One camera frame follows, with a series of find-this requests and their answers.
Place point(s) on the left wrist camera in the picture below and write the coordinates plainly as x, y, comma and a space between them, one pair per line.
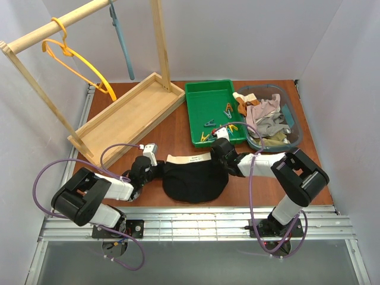
150, 152

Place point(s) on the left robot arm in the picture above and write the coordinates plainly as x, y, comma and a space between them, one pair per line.
81, 198

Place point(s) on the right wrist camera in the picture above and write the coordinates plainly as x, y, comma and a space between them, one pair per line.
222, 133

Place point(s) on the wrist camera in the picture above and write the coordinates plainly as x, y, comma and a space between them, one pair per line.
222, 133
150, 152

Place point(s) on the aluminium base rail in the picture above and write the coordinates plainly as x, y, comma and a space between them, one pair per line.
203, 224

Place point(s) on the yellow clothespin right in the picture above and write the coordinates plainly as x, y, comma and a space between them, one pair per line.
232, 128

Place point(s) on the green plastic tray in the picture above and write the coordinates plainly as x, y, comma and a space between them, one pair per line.
207, 100

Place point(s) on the clear plastic laundry bin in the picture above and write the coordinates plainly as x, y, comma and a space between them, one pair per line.
264, 92

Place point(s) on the black underwear beige waistband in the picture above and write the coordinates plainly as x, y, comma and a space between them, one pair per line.
193, 179

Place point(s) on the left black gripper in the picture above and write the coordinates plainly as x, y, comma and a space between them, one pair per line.
160, 165

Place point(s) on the dark grey clothespin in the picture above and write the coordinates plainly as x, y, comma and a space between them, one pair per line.
210, 124

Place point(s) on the pile of clothes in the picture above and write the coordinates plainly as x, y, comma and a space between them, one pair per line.
265, 117

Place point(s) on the yellow clothespin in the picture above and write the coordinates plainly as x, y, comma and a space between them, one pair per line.
232, 128
204, 137

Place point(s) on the blue plastic hanger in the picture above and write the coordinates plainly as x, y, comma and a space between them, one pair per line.
120, 35

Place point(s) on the yellow clothespin front left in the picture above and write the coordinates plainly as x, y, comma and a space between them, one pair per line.
204, 137

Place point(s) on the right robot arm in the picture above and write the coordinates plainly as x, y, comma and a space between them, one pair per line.
299, 176

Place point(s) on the wooden clothes rack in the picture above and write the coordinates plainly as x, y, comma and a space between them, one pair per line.
109, 135

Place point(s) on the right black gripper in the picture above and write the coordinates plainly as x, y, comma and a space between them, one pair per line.
216, 147

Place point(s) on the teal clothespin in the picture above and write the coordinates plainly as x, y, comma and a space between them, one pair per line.
228, 114

